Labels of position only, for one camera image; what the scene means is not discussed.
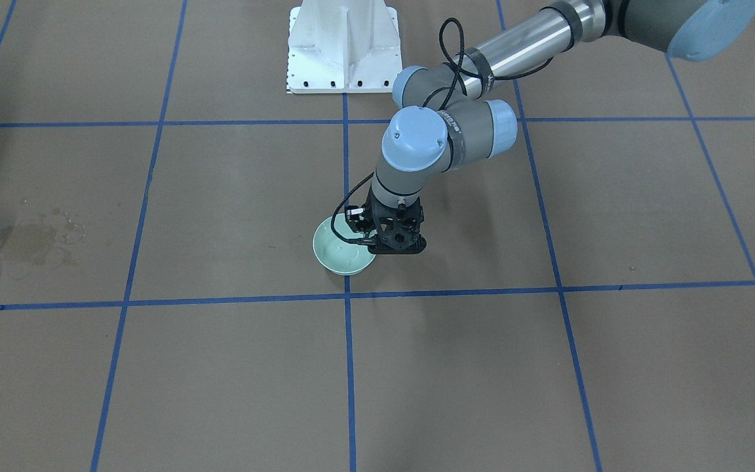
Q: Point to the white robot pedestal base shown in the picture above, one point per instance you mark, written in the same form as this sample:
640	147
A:
337	47

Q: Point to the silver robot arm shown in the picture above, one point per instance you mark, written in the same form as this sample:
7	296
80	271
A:
444	120

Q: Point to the mint green bowl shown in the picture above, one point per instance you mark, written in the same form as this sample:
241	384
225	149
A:
338	256

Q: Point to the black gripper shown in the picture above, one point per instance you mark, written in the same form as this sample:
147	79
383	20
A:
356	218

